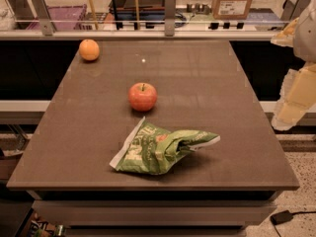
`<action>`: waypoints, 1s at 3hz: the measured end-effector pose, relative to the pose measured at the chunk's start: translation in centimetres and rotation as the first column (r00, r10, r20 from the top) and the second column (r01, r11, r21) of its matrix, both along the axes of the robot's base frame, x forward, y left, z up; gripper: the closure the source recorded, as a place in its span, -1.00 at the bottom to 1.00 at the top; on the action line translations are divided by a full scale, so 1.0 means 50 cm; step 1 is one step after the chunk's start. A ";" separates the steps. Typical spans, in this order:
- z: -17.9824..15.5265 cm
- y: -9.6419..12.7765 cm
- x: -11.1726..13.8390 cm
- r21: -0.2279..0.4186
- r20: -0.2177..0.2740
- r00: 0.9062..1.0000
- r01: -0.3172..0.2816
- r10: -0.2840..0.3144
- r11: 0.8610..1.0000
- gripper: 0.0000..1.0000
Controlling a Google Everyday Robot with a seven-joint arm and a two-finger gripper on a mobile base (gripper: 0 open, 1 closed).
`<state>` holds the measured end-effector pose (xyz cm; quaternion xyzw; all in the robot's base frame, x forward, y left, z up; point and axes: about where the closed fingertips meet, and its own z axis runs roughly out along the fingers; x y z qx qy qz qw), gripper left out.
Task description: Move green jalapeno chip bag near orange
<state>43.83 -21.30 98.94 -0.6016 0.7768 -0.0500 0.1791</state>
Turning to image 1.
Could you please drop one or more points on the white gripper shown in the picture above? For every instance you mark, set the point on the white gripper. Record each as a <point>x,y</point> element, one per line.
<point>306,39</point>

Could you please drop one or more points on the green jalapeno chip bag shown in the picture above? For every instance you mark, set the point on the green jalapeno chip bag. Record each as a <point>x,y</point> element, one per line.
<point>153,150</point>

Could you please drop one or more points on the cardboard box with label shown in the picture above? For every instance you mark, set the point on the cardboard box with label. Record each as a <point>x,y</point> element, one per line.
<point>230,9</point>

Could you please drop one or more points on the black power adapter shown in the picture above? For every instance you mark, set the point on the black power adapter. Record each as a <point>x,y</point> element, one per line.
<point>281,217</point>

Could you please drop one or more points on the red apple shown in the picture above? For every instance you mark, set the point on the red apple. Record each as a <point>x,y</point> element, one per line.
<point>142,97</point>

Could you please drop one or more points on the orange fruit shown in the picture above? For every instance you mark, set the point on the orange fruit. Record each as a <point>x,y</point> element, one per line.
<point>89,49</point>

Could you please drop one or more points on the purple plastic crate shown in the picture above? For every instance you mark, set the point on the purple plastic crate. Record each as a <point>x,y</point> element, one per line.
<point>67,18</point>

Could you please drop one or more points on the metal railing post right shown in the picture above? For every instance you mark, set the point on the metal railing post right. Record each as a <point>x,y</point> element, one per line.
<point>292,10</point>

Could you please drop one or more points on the metal railing post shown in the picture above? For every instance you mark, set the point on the metal railing post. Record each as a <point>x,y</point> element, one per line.
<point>170,10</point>
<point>292,10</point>
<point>46,26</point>

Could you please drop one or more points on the metal railing post centre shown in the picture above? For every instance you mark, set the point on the metal railing post centre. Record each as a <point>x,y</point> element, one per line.
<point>170,10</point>

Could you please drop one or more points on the metal railing post left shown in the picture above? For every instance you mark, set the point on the metal railing post left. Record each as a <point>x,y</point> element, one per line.
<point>46,26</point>

